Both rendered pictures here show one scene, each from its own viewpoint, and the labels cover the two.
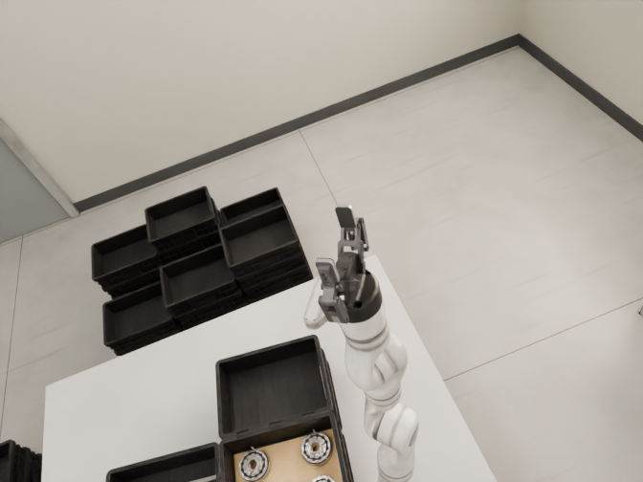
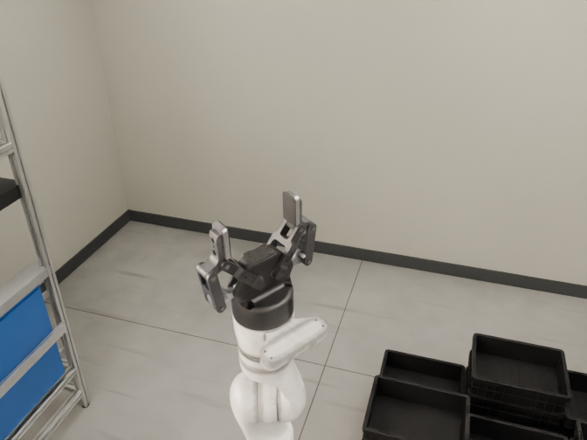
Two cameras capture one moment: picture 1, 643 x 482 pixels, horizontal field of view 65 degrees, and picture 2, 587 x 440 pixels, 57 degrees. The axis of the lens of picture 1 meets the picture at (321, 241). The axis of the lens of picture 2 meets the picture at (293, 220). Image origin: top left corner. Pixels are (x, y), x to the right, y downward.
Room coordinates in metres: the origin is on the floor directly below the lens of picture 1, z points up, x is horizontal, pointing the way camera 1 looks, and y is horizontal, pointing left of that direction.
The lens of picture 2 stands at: (0.86, 0.20, 2.37)
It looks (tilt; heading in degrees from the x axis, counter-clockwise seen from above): 31 degrees down; 202
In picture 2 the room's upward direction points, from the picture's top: straight up
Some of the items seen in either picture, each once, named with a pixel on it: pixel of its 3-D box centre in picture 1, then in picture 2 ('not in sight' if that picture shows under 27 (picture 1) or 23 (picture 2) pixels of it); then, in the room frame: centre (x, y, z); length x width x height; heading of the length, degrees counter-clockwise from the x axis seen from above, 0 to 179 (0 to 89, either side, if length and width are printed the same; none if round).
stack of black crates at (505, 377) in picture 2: not in sight; (508, 398); (-1.14, 0.48, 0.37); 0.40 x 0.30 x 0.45; 94
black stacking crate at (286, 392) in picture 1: (275, 390); not in sight; (0.84, 0.33, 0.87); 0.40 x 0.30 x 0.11; 87
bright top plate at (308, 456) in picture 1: (316, 447); not in sight; (0.60, 0.23, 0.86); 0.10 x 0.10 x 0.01
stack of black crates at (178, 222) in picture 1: (193, 236); not in sight; (2.25, 0.75, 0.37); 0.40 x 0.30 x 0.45; 94
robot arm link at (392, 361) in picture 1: (382, 365); (262, 413); (0.39, -0.03, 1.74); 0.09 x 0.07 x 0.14; 113
